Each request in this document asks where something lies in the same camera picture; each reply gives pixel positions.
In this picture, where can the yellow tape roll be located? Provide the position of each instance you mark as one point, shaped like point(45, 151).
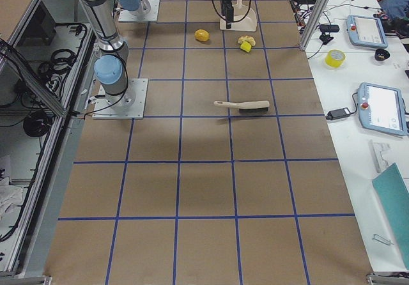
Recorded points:
point(335, 58)

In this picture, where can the yellow green sponge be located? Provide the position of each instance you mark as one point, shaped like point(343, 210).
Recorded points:
point(246, 46)

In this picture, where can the beige hand brush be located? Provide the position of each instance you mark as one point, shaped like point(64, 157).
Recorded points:
point(245, 107)

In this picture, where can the croissant pastry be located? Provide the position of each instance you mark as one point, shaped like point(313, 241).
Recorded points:
point(248, 39)

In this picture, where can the beige plastic dustpan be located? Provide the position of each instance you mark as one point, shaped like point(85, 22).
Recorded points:
point(245, 19)

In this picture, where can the blue teach pendant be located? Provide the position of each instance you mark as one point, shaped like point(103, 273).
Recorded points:
point(381, 108)
point(366, 32)

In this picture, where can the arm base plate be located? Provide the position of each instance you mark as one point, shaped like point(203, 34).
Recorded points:
point(131, 105)
point(136, 17)

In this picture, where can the yellow round bread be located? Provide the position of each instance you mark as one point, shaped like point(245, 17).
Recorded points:
point(202, 35)

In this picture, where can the teal folder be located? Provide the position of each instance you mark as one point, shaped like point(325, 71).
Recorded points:
point(393, 195)

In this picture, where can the far blue teach pendant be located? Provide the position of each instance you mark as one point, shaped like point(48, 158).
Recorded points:
point(366, 32)

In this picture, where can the black power adapter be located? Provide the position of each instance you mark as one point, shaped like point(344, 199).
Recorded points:
point(338, 114)

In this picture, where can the white crumpled cloth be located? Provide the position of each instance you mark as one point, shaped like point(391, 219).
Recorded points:
point(11, 195)

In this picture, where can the aluminium frame post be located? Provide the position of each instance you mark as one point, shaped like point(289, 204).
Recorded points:
point(312, 23)

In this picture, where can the small black bowl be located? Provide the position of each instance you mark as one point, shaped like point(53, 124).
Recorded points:
point(381, 55)

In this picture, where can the black webcam on table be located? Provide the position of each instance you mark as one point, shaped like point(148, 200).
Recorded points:
point(325, 38)

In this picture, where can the near blue teach pendant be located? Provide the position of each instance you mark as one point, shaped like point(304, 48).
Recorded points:
point(381, 108)

